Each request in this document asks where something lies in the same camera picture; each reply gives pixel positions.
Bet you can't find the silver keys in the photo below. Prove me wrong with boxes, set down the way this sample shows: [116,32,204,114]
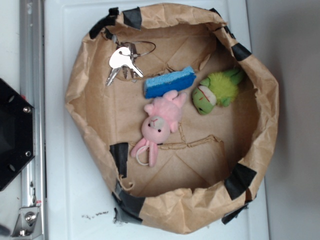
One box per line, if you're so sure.
[105,41,156,86]

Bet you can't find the pink plush bunny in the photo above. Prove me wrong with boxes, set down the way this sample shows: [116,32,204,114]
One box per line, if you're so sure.
[130,90,188,167]

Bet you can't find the brown paper bag bin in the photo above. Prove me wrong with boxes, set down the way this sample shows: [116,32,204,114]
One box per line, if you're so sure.
[65,3,279,234]

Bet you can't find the blue sponge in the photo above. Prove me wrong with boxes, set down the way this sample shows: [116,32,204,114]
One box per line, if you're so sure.
[143,66,197,99]

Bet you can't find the green plush frog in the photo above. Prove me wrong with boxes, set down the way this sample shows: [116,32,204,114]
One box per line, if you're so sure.
[191,68,246,115]

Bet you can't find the white tray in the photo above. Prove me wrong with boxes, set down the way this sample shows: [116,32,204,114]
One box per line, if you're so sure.
[44,0,269,240]

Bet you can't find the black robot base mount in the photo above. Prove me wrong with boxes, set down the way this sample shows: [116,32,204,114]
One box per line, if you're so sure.
[0,79,35,191]

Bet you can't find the aluminium rail with bracket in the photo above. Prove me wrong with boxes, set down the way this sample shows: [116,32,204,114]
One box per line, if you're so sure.
[10,0,48,240]

